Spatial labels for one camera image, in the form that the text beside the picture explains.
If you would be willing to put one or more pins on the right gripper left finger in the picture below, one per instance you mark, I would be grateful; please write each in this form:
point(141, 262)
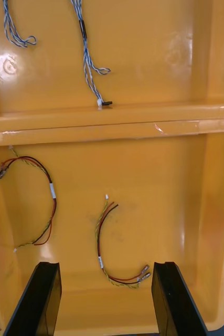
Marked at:
point(35, 302)

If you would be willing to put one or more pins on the yellow-orange plastic bin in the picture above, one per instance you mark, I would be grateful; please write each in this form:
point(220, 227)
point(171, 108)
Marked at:
point(143, 52)
point(156, 197)

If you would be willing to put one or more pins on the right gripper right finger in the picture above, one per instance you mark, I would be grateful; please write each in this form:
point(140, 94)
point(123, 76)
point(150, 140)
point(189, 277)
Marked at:
point(174, 302)

